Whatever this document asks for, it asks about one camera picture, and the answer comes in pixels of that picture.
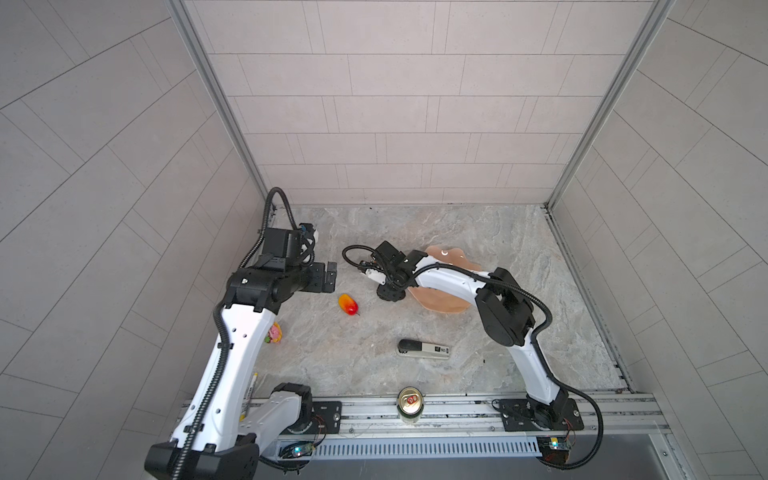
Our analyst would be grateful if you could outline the pink scalloped fruit bowl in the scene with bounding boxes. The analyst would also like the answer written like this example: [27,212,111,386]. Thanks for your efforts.
[408,245,488,314]

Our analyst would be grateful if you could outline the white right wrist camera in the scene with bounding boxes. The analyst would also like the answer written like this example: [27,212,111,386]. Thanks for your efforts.
[364,268,387,285]

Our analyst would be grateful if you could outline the green circuit board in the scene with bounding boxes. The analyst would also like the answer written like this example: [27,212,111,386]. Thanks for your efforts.
[279,442,316,459]
[536,437,571,467]

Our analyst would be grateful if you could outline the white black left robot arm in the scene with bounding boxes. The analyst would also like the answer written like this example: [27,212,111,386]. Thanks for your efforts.
[144,217,337,479]

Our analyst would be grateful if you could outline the pink yellow small toy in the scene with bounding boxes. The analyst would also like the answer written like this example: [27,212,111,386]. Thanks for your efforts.
[265,322,282,343]

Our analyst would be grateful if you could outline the red orange fake mango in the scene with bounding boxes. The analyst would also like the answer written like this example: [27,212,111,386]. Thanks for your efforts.
[338,294,359,316]

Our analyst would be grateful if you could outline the right green circuit board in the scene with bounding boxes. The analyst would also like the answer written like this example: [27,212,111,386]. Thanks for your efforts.
[536,437,571,467]

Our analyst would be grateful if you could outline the aluminium rail base frame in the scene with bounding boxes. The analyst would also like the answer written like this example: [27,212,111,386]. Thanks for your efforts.
[167,391,670,463]

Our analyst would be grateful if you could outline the left green circuit board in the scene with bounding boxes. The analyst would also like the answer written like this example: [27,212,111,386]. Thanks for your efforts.
[279,442,316,459]

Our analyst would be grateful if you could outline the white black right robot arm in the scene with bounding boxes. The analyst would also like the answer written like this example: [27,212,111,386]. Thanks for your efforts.
[341,241,605,471]

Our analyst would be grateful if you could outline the black silver handheld device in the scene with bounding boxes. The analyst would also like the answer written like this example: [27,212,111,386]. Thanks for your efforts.
[397,339,450,360]

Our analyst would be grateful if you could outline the opened tin can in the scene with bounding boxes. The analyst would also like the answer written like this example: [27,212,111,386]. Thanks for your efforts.
[397,386,424,423]

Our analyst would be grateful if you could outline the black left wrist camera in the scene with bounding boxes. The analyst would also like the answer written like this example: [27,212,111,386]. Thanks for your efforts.
[257,223,316,270]

